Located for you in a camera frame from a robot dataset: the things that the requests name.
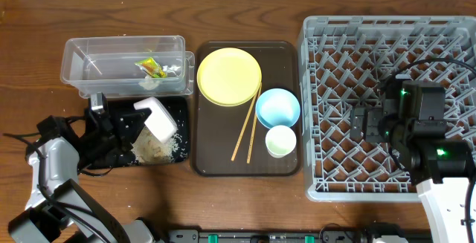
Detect white cup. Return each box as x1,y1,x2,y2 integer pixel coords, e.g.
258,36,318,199
265,126,297,158

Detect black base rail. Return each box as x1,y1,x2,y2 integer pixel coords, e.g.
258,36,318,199
167,229,432,243

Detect light blue bowl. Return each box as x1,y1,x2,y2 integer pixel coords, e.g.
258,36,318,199
255,88,300,129

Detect wooden chopstick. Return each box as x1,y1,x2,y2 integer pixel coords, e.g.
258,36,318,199
231,83,262,161
246,83,263,164

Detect brown serving tray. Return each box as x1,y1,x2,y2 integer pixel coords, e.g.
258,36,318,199
190,41,303,177

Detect yellow plate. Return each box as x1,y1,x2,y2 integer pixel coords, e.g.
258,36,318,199
197,48,263,107

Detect black waste tray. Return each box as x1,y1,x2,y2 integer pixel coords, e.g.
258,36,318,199
89,97,190,170

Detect white napkin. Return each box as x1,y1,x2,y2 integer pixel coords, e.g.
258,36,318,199
139,65,182,90

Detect grey dishwasher rack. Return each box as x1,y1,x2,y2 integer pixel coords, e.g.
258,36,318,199
297,16,475,202

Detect white bowl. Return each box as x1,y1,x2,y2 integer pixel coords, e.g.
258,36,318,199
134,97,178,143

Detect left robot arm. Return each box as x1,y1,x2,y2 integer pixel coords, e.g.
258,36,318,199
8,93,163,242

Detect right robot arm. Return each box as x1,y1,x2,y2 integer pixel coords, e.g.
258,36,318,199
350,80,475,242

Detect green orange snack wrapper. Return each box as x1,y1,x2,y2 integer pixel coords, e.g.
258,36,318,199
135,57,167,78

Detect clear plastic bin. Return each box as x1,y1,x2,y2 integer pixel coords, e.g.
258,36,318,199
60,35,195,98

